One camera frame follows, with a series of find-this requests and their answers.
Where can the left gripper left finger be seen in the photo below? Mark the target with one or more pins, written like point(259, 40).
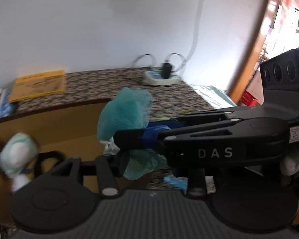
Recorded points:
point(132, 159)

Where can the light green round plush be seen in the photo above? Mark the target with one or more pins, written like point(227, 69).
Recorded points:
point(19, 151)

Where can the black charger plug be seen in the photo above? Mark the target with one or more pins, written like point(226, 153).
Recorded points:
point(166, 70)

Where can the teal mesh bath sponge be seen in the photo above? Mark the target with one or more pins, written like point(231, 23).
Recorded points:
point(130, 109)

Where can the white power strip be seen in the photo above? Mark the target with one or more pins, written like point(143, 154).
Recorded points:
point(153, 77)

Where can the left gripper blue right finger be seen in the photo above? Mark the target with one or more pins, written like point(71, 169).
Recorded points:
point(150, 135)

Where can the cardboard box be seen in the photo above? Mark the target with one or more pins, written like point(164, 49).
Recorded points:
point(70, 129)

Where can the yellow book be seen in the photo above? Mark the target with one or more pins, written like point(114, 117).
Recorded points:
point(38, 85)

